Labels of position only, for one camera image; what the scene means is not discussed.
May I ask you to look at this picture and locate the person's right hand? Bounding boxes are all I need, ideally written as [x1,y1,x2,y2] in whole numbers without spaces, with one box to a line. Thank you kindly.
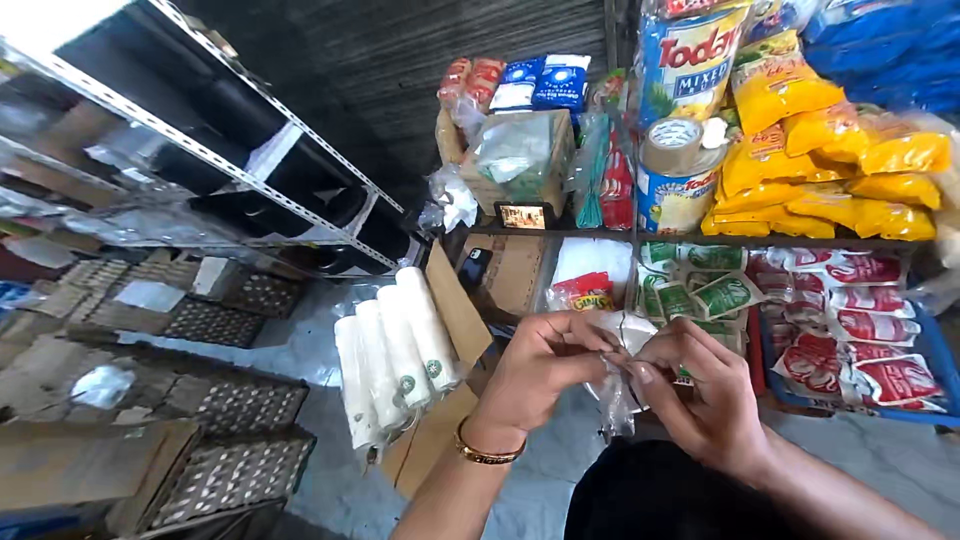
[625,315,774,485]

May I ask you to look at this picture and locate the person's left hand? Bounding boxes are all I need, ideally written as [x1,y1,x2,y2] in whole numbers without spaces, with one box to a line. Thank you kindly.
[477,310,625,450]

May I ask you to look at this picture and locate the clear plastic bag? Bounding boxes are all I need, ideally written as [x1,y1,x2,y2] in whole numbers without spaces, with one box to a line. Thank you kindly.
[597,352,639,444]

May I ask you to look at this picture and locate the person's right forearm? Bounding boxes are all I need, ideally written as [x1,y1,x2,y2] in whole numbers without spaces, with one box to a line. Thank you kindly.
[750,426,948,540]

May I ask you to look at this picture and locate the person's left forearm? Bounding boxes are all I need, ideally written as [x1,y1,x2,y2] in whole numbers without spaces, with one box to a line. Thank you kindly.
[390,427,526,540]

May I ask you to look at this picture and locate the white round container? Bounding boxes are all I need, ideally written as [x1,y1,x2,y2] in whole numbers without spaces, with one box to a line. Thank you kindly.
[583,309,660,414]

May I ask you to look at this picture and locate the red and green bag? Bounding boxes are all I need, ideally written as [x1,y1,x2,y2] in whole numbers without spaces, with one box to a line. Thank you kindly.
[546,271,616,312]

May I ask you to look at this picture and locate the pile of green-white packets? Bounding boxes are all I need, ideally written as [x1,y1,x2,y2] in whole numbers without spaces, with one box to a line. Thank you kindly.
[636,241,765,358]

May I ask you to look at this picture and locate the flat brown cardboard piece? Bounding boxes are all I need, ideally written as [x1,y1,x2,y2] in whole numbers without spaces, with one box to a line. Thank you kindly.
[457,233,546,316]

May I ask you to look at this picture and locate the wooden shelf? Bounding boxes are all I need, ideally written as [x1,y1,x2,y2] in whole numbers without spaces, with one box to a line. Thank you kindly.
[420,213,925,251]

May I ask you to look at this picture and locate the person's body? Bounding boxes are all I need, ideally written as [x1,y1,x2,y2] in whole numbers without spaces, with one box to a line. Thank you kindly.
[563,437,796,540]

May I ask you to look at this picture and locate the open cardboard box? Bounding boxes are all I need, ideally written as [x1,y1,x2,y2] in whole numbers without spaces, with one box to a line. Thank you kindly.
[381,238,496,500]

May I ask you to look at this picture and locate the phone showing lit screen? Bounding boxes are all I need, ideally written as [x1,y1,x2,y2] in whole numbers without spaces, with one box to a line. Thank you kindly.
[495,201,555,231]

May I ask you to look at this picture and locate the small blue fruit can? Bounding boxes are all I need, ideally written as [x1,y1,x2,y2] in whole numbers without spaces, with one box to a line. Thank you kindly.
[637,142,727,237]

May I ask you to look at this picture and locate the pile of red-white packets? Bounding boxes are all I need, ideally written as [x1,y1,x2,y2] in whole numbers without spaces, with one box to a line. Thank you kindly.
[750,247,948,414]

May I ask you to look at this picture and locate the white plastic roll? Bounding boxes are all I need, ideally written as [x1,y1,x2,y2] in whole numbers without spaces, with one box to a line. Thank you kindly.
[333,315,384,453]
[395,265,460,393]
[354,299,410,432]
[376,284,434,411]

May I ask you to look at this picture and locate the teal plastic bundle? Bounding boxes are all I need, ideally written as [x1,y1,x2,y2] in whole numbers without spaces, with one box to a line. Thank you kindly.
[573,112,612,229]

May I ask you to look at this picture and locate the red packets bundle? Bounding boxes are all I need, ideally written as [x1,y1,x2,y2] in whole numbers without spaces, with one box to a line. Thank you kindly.
[601,121,636,231]

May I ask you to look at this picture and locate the crumpled white plastic bag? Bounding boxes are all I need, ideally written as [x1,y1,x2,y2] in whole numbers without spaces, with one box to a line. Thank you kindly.
[418,163,479,234]

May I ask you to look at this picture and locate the brown cardboard box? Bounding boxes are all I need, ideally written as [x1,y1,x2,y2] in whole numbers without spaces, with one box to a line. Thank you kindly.
[459,109,576,219]

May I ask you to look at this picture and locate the stack of yellow packets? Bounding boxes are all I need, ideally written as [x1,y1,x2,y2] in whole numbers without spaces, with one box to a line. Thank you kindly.
[701,30,952,241]

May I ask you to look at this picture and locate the roll of brown tape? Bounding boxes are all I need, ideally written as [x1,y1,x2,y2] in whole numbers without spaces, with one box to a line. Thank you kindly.
[642,117,705,177]

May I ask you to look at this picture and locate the folded clear plastic bags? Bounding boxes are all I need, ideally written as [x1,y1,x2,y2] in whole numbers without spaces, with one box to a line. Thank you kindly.
[474,114,554,185]

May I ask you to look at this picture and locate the blue plastic tray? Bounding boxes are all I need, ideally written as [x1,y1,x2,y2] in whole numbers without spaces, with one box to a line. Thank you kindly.
[759,279,960,429]

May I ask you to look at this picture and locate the blue and white packet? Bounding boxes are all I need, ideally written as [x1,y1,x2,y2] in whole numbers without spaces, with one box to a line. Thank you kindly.
[533,53,592,115]
[489,57,547,115]

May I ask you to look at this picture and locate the red and clear packet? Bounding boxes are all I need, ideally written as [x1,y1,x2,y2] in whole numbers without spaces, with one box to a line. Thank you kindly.
[463,58,507,114]
[437,57,474,110]

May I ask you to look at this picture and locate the stacks of egg trays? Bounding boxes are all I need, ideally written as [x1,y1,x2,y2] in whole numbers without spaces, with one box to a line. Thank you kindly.
[0,247,318,537]

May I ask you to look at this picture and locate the blue plastic bags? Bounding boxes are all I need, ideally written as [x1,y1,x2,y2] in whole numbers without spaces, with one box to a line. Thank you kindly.
[801,0,960,114]

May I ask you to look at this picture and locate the white metal shelving rack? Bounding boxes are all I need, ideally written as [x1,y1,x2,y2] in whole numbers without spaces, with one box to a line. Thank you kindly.
[0,0,421,275]

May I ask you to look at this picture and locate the large brown cardboard carton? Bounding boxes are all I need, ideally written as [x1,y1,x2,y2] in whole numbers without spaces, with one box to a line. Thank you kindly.
[0,418,202,535]

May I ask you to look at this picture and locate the black smartphone with camera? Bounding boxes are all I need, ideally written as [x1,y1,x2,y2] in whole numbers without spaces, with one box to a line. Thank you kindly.
[459,247,493,288]

